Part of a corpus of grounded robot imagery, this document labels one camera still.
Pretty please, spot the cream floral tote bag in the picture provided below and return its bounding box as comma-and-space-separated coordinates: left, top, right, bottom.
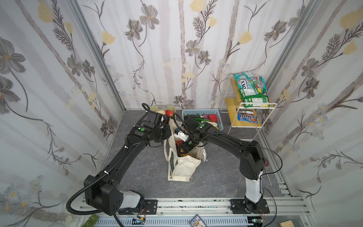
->
164, 120, 207, 182

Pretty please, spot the white radish toy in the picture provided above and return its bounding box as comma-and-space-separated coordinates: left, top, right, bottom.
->
207, 122, 218, 127

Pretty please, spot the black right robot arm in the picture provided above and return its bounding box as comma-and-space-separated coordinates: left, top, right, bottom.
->
174, 113, 265, 213

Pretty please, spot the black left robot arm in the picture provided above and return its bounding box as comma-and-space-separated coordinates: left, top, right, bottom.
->
66, 103, 171, 216

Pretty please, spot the green skittles candy bag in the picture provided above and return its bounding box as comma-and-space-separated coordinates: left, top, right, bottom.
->
233, 72, 269, 108

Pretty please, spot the green plastic fruit basket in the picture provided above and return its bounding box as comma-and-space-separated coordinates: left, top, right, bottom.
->
150, 105, 175, 114

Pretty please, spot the red pepper toy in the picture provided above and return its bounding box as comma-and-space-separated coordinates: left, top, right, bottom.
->
208, 114, 218, 123

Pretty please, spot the blue plastic vegetable basket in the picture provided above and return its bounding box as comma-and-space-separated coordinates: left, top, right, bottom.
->
182, 109, 224, 131

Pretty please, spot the blue m&m candy packet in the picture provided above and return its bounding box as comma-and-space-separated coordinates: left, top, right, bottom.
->
237, 111, 258, 124

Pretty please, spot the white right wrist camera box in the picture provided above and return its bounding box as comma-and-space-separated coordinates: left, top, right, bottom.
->
174, 129, 189, 141

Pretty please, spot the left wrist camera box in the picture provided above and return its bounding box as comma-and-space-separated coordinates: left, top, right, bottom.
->
144, 111, 166, 128

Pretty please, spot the white wire wooden shelf rack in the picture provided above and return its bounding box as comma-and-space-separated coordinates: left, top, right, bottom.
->
222, 74, 278, 140

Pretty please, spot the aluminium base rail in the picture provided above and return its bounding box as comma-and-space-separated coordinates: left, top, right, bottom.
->
75, 197, 313, 227

